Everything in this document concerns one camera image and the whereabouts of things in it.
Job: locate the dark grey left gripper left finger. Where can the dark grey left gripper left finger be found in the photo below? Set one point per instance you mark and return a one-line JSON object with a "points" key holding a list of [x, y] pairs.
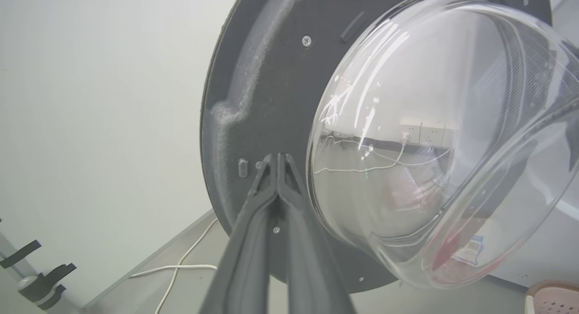
{"points": [[246, 255]]}

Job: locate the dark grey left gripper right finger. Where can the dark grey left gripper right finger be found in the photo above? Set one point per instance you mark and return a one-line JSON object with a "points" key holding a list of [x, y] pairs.
{"points": [[312, 259]]}

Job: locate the round black glass washer door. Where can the round black glass washer door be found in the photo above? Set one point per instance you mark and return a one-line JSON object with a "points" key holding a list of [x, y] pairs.
{"points": [[271, 78]]}

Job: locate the white front-load washing machine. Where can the white front-load washing machine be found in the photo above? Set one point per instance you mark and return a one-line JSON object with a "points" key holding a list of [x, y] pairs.
{"points": [[556, 259]]}

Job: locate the blue energy label sticker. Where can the blue energy label sticker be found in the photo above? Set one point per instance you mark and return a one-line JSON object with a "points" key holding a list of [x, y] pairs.
{"points": [[470, 250]]}

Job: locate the white plastic laundry basket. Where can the white plastic laundry basket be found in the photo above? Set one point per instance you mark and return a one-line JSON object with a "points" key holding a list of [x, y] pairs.
{"points": [[554, 300]]}

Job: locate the white wall socket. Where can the white wall socket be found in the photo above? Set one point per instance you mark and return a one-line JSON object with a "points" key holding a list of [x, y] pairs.
{"points": [[410, 133], [433, 135]]}

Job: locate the black wall clip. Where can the black wall clip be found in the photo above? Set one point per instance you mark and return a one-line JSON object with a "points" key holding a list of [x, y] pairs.
{"points": [[20, 254], [47, 284]]}

